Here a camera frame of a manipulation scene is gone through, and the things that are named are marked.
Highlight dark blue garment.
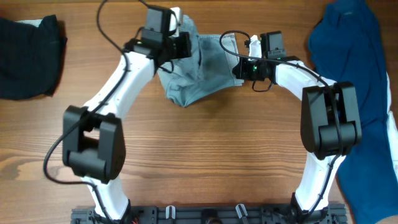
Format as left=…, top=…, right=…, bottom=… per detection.
left=308, top=0, right=397, bottom=223

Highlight black folded garment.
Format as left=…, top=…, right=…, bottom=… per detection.
left=1, top=14, right=67, bottom=100

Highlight white cloth under black garment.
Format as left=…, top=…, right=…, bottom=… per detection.
left=17, top=19, right=42, bottom=27

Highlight white garment at right edge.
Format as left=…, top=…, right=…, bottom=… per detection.
left=386, top=73, right=398, bottom=177

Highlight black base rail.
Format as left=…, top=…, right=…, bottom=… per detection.
left=70, top=203, right=348, bottom=224

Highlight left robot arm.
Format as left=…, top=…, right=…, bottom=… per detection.
left=62, top=5, right=191, bottom=223

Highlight light blue denim shorts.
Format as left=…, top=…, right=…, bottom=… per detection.
left=157, top=15, right=244, bottom=107

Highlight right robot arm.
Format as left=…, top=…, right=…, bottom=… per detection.
left=233, top=31, right=362, bottom=223

